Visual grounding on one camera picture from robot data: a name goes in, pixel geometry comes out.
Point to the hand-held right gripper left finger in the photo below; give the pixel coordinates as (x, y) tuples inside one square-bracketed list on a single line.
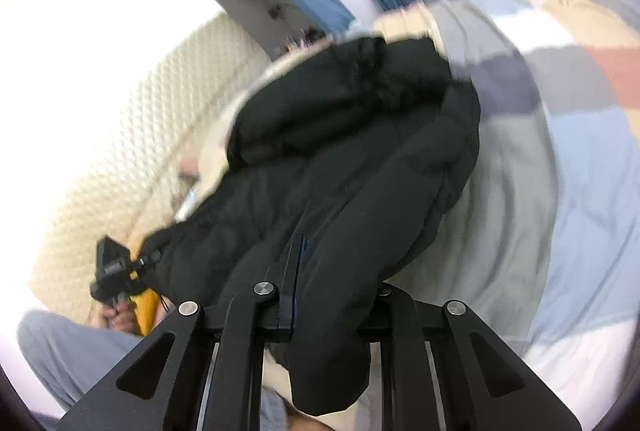
[(295, 271)]

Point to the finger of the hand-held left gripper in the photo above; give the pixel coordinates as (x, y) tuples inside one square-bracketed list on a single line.
[(145, 263)]

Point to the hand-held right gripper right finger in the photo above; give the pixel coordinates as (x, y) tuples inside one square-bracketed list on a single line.
[(400, 311)]

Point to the black puffer jacket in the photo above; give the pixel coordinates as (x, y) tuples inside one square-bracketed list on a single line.
[(350, 161)]

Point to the person's left hand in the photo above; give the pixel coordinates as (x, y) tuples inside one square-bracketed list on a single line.
[(122, 318)]

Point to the yellow cloth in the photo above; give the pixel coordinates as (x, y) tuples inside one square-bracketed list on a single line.
[(146, 311)]

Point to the cream quilted headboard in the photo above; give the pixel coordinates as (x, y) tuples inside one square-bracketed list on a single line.
[(150, 136)]

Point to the bedside clutter of bottles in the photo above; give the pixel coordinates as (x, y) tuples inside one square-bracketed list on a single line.
[(302, 42)]

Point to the pastel patchwork blanket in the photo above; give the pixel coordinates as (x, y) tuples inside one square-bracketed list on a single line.
[(550, 136)]

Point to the blue padded board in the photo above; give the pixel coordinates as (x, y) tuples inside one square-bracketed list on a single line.
[(320, 3)]

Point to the black wall plug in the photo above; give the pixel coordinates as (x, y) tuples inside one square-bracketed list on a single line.
[(273, 12)]

